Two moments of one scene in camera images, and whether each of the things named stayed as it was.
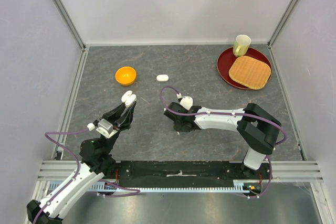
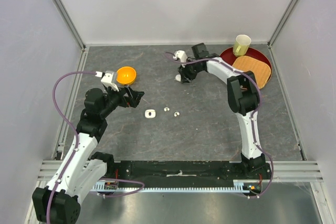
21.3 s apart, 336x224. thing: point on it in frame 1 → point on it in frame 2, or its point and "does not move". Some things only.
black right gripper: (178, 128) → (186, 77)
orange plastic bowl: (125, 75) does not move
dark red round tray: (226, 57) does not move
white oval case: (162, 77) → (178, 77)
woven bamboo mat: (250, 72) does not move
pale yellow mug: (241, 45) does not move
